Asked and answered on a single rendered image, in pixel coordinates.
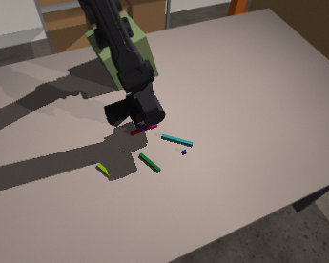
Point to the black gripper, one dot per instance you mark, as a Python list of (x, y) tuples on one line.
[(140, 125)]

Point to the turquoise rod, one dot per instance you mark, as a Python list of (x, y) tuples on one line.
[(178, 140)]

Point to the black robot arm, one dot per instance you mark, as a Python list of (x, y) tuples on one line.
[(135, 74)]

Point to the dark red rod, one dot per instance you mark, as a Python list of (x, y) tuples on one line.
[(138, 131)]

